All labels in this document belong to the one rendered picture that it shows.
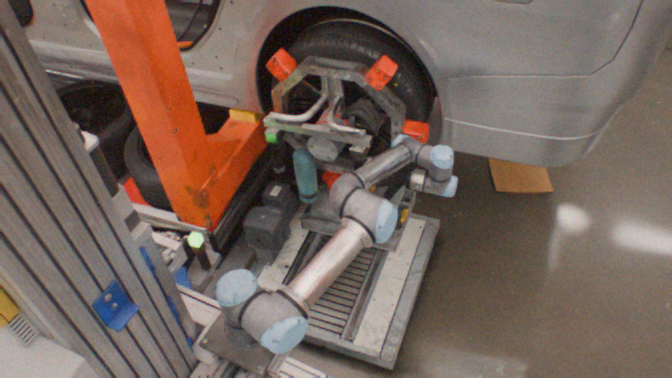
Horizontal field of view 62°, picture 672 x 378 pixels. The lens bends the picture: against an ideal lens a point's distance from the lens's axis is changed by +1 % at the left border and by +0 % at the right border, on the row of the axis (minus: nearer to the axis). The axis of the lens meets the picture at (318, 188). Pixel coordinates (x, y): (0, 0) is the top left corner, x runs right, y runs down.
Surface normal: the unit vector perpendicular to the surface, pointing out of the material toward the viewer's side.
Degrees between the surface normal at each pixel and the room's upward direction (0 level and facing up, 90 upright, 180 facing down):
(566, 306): 0
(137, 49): 90
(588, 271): 0
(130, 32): 90
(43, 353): 0
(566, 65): 90
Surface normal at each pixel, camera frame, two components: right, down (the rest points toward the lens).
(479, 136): -0.38, 0.68
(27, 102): 0.88, 0.28
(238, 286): -0.19, -0.74
